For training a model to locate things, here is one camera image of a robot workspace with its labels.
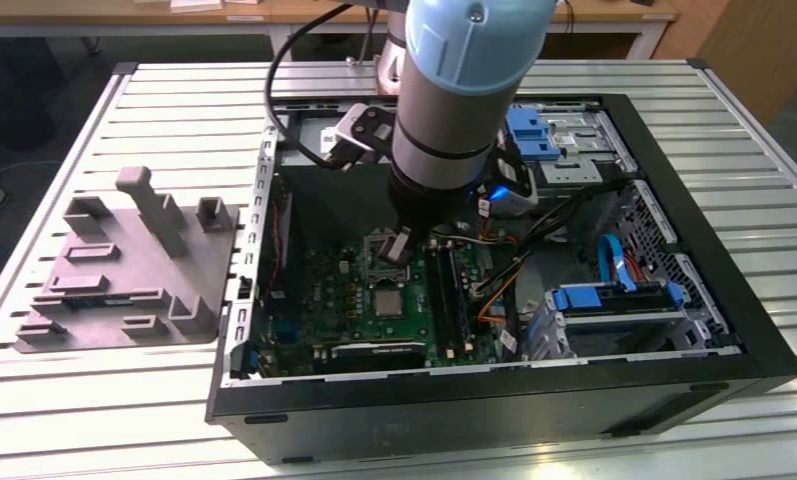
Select CPU socket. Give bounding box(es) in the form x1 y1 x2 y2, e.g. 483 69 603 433
368 285 411 322

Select silver disk bay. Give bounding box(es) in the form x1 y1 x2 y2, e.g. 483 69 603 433
520 282 739 362
503 105 639 217

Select blue drive carrier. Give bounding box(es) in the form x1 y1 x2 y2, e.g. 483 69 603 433
505 107 560 163

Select blue flat wire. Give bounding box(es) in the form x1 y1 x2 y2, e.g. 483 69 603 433
596 232 639 294

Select silver CPU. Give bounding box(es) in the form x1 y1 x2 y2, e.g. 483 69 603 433
372 288 405 319

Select RAM stick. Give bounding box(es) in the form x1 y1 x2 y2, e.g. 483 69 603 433
62 288 157 308

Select thick black camera cable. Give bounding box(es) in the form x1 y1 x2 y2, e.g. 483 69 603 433
265 3 356 169

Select orange wire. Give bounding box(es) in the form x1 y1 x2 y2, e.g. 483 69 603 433
475 292 509 329

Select grey power supply unit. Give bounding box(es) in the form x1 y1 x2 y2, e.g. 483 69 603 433
273 114 403 237

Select black RAM slot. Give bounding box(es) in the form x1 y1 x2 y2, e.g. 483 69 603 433
423 239 456 354
436 238 476 354

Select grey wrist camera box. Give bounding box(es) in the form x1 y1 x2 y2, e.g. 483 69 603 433
493 147 540 211
333 103 397 172

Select black graphics card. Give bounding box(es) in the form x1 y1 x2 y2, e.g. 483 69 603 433
313 340 431 375

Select black cable with silver plug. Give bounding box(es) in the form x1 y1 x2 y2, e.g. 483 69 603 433
341 0 380 70

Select white box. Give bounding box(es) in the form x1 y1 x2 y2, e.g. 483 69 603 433
168 0 225 15

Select black PC case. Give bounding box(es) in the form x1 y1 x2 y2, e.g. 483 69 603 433
201 92 797 466

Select grey parts rack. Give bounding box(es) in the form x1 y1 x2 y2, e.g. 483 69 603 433
10 166 245 355

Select green motherboard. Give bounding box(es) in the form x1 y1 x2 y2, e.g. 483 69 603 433
256 235 505 377

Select black case fan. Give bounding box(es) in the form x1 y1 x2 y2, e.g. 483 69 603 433
263 174 295 315

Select wooden desk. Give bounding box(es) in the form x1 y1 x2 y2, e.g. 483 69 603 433
0 0 680 64

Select black office chair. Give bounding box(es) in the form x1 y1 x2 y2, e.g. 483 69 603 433
0 37 102 156

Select black wire bundle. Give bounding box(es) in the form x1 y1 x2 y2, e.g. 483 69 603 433
469 172 639 301

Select blue disk carrier with disk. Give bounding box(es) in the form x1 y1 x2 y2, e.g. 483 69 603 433
550 282 686 316

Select metal socket cover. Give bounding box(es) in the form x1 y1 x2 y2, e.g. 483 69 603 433
361 227 409 287

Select wooden cabinet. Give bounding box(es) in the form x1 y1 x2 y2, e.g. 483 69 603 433
694 0 797 129

